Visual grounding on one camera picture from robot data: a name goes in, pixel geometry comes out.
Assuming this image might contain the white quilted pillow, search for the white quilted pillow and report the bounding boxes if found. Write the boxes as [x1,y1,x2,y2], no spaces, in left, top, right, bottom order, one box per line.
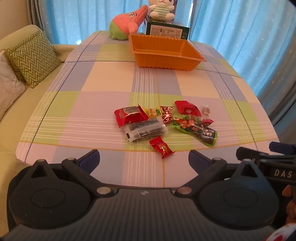
[0,50,26,121]

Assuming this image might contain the checked pastel tablecloth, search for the checked pastel tablecloth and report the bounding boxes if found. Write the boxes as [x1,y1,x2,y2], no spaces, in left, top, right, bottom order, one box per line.
[15,30,279,189]

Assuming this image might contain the blue star curtain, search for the blue star curtain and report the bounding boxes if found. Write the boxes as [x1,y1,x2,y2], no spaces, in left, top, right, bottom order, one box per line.
[40,0,296,109]

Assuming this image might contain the grey curtain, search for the grey curtain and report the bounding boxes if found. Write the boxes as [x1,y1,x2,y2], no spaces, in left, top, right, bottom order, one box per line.
[269,76,296,145]
[27,0,45,32]

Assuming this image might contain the clear packet with dark label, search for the clear packet with dark label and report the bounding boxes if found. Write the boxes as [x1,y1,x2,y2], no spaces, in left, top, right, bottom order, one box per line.
[122,116,167,144]

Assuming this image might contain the orange plastic tray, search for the orange plastic tray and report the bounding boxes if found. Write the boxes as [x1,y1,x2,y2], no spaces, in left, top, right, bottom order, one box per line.
[128,34,207,71]

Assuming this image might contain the person's right hand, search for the person's right hand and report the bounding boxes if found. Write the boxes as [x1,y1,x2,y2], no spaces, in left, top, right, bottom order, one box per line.
[282,185,296,224]

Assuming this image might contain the yellow green candy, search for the yellow green candy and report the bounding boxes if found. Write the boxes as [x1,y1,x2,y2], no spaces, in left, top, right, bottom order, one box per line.
[142,108,162,119]

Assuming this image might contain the red brown candy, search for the red brown candy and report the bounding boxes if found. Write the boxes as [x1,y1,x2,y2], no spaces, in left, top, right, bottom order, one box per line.
[159,105,174,126]

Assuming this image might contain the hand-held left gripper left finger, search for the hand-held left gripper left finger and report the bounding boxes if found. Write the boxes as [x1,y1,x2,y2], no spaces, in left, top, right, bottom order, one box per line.
[31,149,116,198]

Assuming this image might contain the shiny red candy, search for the shiny red candy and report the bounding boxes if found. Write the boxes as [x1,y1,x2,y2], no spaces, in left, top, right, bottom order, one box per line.
[149,136,176,159]

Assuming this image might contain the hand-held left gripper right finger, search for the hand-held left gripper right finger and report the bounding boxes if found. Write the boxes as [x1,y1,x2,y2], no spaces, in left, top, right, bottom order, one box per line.
[172,150,263,198]

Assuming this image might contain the green zigzag pillow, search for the green zigzag pillow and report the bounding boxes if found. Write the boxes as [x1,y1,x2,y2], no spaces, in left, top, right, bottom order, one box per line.
[5,31,62,89]

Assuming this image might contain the cream sofa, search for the cream sofa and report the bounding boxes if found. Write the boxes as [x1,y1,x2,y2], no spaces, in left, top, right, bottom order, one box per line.
[0,24,78,232]

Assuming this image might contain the large red snack packet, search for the large red snack packet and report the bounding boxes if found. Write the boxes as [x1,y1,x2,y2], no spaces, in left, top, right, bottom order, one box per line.
[114,104,149,128]

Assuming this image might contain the dark green snack packet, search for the dark green snack packet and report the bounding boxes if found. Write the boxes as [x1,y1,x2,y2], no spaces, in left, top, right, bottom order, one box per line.
[188,126,218,147]

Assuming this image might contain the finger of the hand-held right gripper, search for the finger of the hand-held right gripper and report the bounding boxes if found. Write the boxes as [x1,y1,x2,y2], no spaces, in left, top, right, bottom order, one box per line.
[269,141,296,155]
[236,147,274,161]

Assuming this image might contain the green printed box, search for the green printed box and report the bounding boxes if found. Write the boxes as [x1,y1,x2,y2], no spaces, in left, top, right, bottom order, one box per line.
[146,20,190,42]

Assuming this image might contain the pink star plush toy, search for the pink star plush toy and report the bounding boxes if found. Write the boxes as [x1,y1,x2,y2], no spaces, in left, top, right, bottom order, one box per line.
[109,5,149,40]

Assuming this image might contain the white bunny plush toy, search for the white bunny plush toy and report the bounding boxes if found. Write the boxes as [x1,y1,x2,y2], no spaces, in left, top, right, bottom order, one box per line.
[147,0,176,21]

